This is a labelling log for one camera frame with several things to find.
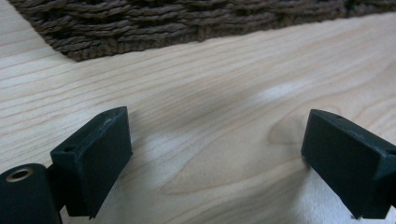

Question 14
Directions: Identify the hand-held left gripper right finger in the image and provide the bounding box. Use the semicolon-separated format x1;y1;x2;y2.
301;108;396;220

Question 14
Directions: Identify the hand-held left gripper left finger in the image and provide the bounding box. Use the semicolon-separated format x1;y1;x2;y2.
49;105;134;219

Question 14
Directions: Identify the brown wicker basket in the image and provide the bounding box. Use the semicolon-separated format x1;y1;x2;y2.
7;0;396;63

